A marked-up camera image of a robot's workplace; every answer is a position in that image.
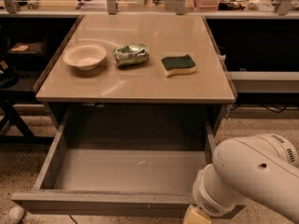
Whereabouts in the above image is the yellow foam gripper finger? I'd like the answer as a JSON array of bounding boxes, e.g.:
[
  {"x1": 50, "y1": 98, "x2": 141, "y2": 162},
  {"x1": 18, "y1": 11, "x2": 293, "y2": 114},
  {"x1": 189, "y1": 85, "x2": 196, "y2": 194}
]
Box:
[{"x1": 183, "y1": 205, "x2": 211, "y2": 224}]

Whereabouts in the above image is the grey top drawer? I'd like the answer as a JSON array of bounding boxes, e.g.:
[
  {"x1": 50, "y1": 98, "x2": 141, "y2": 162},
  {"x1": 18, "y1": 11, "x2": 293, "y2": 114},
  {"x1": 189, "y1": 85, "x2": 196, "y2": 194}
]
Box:
[{"x1": 12, "y1": 105, "x2": 215, "y2": 217}]

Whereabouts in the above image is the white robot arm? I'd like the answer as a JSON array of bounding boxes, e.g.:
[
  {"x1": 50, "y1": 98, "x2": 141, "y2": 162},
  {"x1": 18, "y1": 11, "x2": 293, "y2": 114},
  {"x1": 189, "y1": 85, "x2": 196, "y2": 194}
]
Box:
[{"x1": 192, "y1": 133, "x2": 299, "y2": 224}]

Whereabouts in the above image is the grey drawer cabinet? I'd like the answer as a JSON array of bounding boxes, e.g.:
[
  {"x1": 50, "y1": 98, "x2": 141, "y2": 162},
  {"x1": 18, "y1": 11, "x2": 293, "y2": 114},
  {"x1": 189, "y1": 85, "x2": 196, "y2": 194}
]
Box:
[{"x1": 37, "y1": 14, "x2": 235, "y2": 150}]

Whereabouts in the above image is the green yellow sponge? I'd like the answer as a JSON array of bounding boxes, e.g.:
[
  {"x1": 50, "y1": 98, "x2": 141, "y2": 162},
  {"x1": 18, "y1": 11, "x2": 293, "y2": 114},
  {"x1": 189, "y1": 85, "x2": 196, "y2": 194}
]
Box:
[{"x1": 161, "y1": 54, "x2": 196, "y2": 77}]

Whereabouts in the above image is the crushed green soda can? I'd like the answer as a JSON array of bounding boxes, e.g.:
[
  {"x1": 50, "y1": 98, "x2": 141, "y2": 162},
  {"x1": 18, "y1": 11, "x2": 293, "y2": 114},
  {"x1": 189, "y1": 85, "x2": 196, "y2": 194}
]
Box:
[{"x1": 113, "y1": 44, "x2": 150, "y2": 68}]

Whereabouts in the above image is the white shoe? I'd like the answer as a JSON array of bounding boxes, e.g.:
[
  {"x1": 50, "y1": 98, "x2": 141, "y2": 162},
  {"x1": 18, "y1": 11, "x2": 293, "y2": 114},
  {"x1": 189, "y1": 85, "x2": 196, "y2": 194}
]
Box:
[{"x1": 0, "y1": 206, "x2": 26, "y2": 224}]

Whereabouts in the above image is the white paper bowl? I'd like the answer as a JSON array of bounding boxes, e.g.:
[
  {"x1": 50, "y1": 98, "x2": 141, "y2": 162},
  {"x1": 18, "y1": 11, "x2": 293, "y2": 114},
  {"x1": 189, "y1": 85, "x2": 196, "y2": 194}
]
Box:
[{"x1": 63, "y1": 43, "x2": 107, "y2": 71}]

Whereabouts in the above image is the black side table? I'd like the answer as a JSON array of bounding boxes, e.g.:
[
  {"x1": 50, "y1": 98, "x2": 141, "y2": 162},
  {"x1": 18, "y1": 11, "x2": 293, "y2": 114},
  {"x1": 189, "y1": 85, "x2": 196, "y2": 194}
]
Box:
[{"x1": 0, "y1": 36, "x2": 61, "y2": 144}]

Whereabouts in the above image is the black bag on left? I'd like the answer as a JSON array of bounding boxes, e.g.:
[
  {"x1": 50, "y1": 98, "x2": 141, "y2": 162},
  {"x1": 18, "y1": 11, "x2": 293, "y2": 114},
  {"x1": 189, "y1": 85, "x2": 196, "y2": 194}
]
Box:
[{"x1": 0, "y1": 59, "x2": 19, "y2": 88}]

